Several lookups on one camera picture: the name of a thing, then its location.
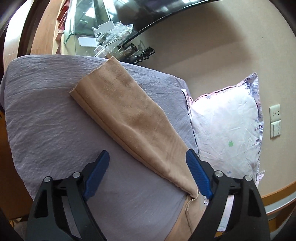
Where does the tan long-sleeve shirt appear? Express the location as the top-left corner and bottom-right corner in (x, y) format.
(70, 58), (206, 240)

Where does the purple bed sheet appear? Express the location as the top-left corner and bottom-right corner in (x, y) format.
(1, 55), (186, 240)

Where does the left floral white pillow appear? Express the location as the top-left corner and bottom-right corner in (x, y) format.
(183, 73), (264, 184)

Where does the wooden headboard with glass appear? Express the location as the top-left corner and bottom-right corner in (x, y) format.
(262, 181), (295, 240)

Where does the white wall switch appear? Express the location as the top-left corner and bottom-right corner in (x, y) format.
(270, 120), (281, 138)

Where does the white wall socket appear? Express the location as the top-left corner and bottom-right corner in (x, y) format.
(269, 104), (281, 123)

